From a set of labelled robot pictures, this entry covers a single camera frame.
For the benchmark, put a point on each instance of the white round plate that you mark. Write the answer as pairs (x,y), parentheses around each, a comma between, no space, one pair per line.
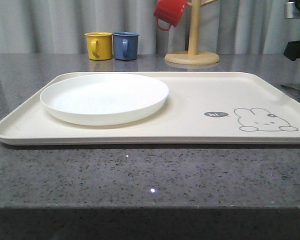
(104,99)

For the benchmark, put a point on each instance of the wooden mug tree stand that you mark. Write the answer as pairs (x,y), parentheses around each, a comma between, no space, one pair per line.
(193,56)

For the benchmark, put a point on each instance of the cream rabbit serving tray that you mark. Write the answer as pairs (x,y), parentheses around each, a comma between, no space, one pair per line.
(202,108)

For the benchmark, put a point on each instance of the red enamel mug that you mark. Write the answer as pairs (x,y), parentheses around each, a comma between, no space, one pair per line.
(169,11)

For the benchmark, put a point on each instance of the blue enamel mug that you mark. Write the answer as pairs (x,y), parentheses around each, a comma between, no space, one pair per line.
(125,45)

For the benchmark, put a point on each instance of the yellow enamel mug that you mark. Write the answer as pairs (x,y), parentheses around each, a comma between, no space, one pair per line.
(99,45)

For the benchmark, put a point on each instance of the grey pleated curtain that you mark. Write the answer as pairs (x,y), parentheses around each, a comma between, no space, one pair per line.
(226,26)

